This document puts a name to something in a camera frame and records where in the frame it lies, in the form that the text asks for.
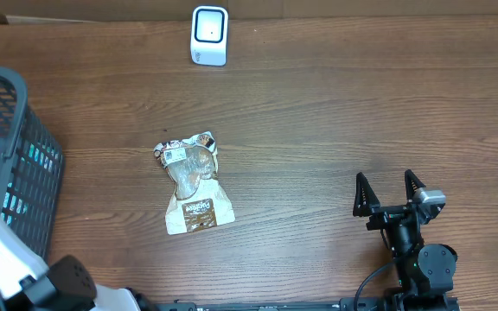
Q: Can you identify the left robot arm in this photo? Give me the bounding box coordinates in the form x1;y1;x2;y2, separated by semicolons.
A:
0;216;141;311

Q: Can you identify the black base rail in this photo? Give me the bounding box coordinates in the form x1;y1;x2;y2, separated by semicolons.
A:
153;295;462;311

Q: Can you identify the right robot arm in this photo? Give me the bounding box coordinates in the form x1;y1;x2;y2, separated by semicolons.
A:
352;169;460;310

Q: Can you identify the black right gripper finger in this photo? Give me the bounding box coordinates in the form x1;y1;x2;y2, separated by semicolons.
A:
353;172;380;217
405;169;425;201

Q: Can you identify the grey plastic mesh basket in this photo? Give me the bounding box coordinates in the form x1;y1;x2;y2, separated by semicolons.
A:
0;67;65;258

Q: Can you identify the white barcode scanner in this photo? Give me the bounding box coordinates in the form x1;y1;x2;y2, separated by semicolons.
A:
190;5;229;67

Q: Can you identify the brown pancake snack bag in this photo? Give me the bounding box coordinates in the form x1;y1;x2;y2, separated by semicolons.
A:
154;131;235;235

